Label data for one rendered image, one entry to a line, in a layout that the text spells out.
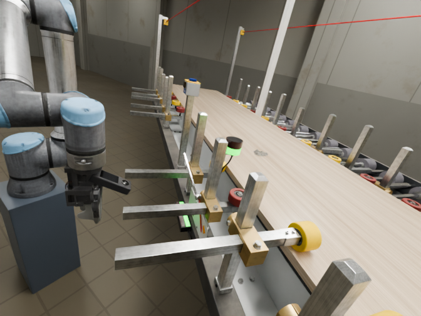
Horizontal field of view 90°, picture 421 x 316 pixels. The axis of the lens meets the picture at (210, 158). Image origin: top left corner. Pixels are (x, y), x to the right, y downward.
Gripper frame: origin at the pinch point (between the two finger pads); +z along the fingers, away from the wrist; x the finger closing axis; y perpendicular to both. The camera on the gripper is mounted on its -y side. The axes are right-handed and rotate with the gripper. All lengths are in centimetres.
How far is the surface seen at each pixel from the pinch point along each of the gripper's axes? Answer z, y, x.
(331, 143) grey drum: -1, -186, -81
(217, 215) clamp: -2.8, -38.3, 5.1
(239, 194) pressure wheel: -8.2, -47.5, 0.4
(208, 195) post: -6.2, -36.3, -2.2
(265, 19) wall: -137, -247, -377
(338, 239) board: -7, -72, 25
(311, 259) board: -7, -57, 30
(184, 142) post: -5, -37, -53
